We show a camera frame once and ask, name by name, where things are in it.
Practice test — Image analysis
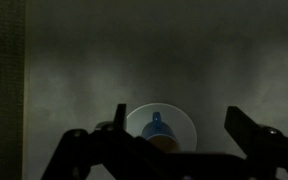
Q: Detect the blue ceramic mug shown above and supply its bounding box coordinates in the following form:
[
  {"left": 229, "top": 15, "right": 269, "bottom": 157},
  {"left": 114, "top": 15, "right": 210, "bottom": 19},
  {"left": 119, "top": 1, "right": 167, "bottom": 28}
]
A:
[{"left": 141, "top": 112, "right": 180, "bottom": 153}]

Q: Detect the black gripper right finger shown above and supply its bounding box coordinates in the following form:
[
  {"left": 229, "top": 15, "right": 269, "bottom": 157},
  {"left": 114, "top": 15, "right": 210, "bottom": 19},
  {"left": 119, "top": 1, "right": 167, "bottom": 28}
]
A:
[{"left": 224, "top": 106, "right": 285, "bottom": 157}]

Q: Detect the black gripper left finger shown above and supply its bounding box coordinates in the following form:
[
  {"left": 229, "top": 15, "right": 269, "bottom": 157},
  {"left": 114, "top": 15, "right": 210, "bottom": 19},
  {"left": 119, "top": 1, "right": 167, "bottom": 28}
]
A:
[{"left": 113, "top": 104, "right": 127, "bottom": 129}]

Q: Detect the white round plate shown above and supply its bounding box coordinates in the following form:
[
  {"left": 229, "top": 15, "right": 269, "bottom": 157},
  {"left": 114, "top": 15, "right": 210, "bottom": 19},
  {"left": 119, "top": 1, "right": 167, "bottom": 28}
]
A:
[{"left": 126, "top": 103, "right": 197, "bottom": 152}]

